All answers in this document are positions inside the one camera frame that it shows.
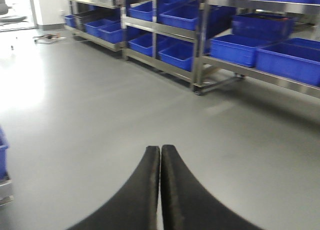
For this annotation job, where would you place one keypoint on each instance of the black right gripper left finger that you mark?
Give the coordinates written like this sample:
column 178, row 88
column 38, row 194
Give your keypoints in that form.
column 135, row 204

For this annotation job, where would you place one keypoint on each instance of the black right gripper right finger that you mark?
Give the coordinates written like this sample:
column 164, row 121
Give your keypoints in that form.
column 186, row 204

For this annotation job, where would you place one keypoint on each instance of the blue bin left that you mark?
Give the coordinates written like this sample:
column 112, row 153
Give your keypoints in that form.
column 4, row 145

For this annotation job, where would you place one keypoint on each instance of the steel shelf rack with bins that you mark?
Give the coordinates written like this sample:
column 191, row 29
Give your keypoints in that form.
column 207, row 73

